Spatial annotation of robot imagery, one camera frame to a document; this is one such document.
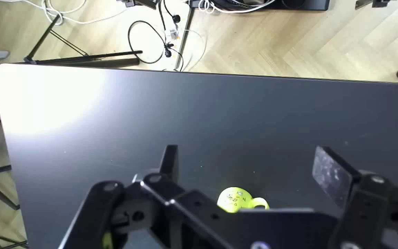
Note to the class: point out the black tripod stand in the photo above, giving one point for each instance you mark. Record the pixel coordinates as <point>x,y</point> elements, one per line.
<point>83,58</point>

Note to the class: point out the yellow green mug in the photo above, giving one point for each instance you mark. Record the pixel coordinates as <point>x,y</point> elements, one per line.
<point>233,199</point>

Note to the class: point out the black flat box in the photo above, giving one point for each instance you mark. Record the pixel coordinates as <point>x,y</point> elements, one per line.
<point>296,4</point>

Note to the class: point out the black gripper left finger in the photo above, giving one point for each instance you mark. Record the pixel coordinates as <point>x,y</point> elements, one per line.
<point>109,208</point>

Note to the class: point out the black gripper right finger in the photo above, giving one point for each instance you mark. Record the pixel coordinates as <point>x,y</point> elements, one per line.
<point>369,208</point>

